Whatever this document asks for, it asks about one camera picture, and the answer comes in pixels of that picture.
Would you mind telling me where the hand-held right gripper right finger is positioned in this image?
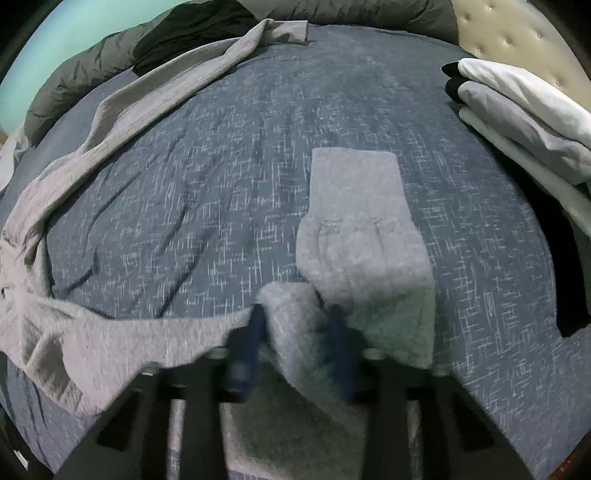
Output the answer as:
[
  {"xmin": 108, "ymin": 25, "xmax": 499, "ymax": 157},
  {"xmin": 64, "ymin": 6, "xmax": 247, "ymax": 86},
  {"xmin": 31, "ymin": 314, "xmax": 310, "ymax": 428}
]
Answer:
[{"xmin": 323, "ymin": 305, "xmax": 546, "ymax": 480}]

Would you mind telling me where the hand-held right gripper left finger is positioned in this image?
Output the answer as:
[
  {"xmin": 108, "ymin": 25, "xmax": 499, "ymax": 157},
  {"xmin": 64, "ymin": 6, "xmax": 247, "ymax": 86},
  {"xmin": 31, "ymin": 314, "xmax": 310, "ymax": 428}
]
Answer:
[{"xmin": 55, "ymin": 305, "xmax": 269, "ymax": 480}]

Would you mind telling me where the grey fleece sweatshirt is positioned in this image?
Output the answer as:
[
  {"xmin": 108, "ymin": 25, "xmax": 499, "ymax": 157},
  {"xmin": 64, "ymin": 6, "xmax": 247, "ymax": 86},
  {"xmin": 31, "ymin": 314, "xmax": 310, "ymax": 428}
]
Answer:
[{"xmin": 0, "ymin": 18, "xmax": 437, "ymax": 480}]

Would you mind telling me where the bed with blue sheet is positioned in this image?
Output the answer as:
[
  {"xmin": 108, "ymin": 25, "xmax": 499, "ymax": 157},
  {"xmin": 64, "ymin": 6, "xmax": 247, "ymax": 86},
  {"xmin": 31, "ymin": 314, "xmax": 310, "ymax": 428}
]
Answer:
[{"xmin": 0, "ymin": 23, "xmax": 591, "ymax": 480}]

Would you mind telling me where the grey folded garment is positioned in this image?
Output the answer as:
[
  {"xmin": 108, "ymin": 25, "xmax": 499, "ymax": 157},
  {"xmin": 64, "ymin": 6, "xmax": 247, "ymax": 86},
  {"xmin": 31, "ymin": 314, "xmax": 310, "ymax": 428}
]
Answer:
[{"xmin": 445, "ymin": 78, "xmax": 591, "ymax": 185}]

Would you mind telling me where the light grey pillow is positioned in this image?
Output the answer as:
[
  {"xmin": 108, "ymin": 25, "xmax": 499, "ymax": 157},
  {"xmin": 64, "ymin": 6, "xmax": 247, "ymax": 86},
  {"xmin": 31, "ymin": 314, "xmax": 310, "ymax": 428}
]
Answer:
[{"xmin": 0, "ymin": 124, "xmax": 28, "ymax": 195}]

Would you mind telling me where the black crumpled garment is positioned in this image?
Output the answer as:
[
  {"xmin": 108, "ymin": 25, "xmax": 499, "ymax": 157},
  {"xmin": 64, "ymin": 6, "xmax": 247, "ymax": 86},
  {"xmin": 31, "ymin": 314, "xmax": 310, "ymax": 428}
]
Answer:
[{"xmin": 134, "ymin": 7, "xmax": 259, "ymax": 77}]

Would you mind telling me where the dark grey rolled duvet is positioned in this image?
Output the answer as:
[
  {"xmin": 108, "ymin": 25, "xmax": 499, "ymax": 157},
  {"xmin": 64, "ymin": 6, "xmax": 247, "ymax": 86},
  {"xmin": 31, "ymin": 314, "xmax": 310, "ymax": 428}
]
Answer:
[{"xmin": 23, "ymin": 0, "xmax": 458, "ymax": 148}]

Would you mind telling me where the cream tufted bed headboard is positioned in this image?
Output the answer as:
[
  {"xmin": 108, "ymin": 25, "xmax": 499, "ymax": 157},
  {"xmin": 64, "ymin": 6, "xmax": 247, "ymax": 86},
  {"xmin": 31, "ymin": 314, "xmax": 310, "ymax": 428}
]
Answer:
[{"xmin": 450, "ymin": 0, "xmax": 591, "ymax": 116}]

